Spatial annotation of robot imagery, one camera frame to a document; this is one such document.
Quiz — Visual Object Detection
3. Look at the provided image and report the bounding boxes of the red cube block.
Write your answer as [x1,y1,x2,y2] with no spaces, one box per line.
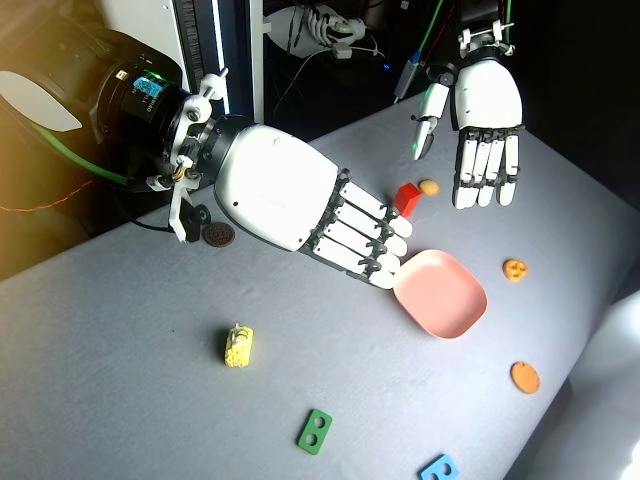
[392,183,423,219]

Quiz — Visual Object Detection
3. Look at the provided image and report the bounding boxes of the green two-hole block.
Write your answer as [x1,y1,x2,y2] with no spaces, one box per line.
[296,408,334,456]

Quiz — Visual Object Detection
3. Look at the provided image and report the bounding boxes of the white spare robot hand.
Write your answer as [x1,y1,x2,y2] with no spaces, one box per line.
[263,3,369,59]

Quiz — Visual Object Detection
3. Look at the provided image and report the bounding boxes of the pink plastic bowl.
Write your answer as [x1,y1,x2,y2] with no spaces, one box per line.
[392,248,489,341]

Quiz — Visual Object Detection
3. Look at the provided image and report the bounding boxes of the blue block with holes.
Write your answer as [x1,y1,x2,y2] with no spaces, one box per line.
[417,453,461,480]

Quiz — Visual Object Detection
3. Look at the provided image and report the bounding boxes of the dark chocolate toy cookie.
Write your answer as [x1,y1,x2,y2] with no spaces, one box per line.
[202,222,236,248]

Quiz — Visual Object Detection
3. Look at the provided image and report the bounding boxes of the yellow toy corn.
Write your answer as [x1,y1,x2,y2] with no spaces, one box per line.
[223,323,255,370]

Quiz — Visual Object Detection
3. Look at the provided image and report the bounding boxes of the white column with black strip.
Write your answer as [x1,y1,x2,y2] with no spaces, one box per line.
[97,0,266,126]

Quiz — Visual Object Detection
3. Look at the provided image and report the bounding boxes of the grey table cloth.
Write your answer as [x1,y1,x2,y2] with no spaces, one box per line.
[0,89,640,480]

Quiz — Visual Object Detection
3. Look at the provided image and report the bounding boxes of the orange pretzel toy cookie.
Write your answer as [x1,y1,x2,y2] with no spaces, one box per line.
[502,258,530,283]

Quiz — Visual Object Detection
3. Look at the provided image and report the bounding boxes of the orange round toy cookie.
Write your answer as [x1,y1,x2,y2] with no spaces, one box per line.
[509,360,542,395]

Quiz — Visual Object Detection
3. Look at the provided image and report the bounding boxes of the thin white cable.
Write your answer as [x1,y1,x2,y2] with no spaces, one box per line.
[272,42,387,115]

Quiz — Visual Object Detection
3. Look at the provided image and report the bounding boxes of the black camera cable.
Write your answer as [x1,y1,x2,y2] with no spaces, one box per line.
[127,216,175,235]

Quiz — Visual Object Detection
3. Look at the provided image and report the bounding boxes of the grey cable plug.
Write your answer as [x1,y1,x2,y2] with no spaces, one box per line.
[393,51,422,105]

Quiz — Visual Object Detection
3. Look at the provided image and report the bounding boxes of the thick green cable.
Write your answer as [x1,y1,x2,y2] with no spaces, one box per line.
[22,112,132,187]

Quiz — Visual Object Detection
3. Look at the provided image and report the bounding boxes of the red twisted wire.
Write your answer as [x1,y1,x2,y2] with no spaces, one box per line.
[0,178,96,212]

